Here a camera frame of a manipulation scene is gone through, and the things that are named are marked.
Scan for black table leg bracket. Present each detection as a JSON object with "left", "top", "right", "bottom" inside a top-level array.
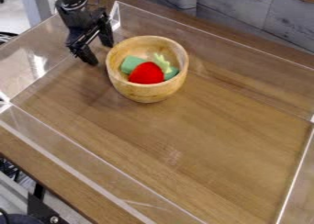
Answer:
[{"left": 27, "top": 184, "right": 70, "bottom": 224}]

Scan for green rectangular block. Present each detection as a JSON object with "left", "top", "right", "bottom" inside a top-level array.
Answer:
[{"left": 121, "top": 55, "right": 179, "bottom": 81}]

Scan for clear acrylic tray enclosure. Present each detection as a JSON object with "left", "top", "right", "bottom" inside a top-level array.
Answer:
[{"left": 0, "top": 3, "right": 314, "bottom": 224}]

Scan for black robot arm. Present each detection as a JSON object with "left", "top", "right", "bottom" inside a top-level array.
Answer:
[{"left": 55, "top": 0, "right": 114, "bottom": 66}]

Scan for black cable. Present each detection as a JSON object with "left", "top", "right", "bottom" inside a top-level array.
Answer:
[{"left": 0, "top": 207, "right": 14, "bottom": 224}]

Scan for red plush strawberry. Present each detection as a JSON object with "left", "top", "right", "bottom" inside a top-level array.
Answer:
[{"left": 129, "top": 53, "right": 173, "bottom": 84}]

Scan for wooden bowl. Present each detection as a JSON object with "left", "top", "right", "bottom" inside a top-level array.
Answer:
[{"left": 106, "top": 36, "right": 189, "bottom": 103}]

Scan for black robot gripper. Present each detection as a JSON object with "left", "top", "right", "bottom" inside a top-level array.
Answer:
[{"left": 55, "top": 0, "right": 114, "bottom": 66}]

